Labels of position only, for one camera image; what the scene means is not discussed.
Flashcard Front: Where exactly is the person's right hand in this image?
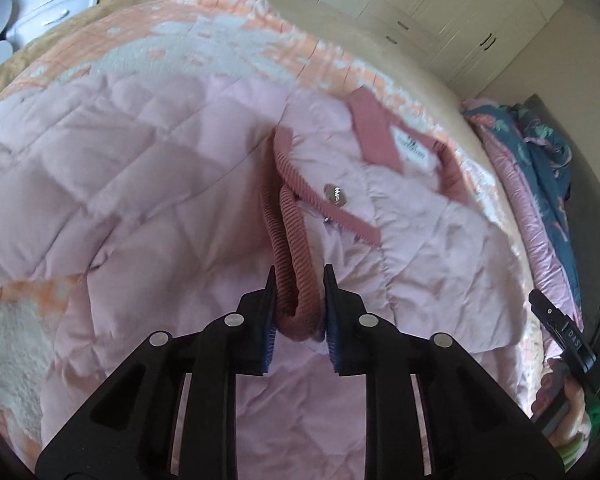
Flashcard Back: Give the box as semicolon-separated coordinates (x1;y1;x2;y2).
530;366;595;448

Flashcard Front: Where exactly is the white wardrobe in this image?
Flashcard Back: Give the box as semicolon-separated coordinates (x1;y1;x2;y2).
205;0;581;96

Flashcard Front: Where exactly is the orange and white plush blanket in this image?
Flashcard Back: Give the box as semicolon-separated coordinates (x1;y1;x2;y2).
0;0;548;461

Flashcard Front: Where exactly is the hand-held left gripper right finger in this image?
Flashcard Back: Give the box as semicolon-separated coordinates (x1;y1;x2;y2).
322;264;566;480

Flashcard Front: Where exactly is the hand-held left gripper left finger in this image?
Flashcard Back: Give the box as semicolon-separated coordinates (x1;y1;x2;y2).
35;265;281;480

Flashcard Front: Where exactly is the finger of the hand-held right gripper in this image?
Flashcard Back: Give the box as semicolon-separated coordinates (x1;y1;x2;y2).
528;287;565;335

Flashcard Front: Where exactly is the pink and teal duvet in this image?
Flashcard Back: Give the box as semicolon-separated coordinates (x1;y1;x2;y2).
462;97;583;361

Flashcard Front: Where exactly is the white drawer cabinet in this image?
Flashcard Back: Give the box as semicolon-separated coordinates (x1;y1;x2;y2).
0;0;106;61

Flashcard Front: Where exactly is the bed with tan sheet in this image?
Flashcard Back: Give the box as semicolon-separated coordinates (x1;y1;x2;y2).
0;0;486;161

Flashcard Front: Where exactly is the pink quilted jacket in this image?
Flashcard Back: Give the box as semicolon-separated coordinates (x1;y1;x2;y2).
0;72;528;480

